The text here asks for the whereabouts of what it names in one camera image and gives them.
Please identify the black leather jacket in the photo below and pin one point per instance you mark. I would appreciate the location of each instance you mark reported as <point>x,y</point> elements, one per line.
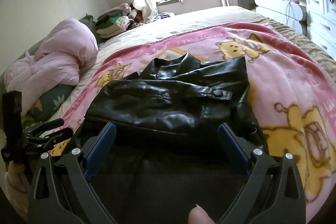
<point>162,106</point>

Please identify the pink bear printed blanket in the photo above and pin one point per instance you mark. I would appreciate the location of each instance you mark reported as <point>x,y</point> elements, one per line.
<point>275,77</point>

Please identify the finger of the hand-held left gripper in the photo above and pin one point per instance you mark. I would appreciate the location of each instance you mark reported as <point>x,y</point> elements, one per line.
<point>47,126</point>
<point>56,136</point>

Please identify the white vanity table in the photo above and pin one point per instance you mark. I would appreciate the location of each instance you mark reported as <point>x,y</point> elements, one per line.
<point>270,3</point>

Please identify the pink duvet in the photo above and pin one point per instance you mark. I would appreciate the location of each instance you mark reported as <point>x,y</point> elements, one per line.
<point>60,56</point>

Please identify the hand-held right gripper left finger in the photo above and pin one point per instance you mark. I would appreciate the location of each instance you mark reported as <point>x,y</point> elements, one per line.
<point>101,142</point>

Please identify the white dresser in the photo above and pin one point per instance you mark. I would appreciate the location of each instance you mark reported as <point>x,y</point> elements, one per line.
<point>320,19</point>

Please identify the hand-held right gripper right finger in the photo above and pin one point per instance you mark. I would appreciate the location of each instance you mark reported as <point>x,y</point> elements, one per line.
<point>232,145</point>

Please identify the bed with beige sheet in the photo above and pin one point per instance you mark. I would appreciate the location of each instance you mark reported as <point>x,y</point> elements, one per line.
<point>183,19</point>

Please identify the green floral pillow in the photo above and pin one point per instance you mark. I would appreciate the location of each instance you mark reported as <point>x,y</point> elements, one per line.
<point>52,100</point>

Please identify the pile of folded clothes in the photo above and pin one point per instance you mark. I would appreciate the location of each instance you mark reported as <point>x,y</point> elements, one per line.
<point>110,27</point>

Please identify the person's right hand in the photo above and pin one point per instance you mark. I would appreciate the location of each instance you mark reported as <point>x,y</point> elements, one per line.
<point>200,216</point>

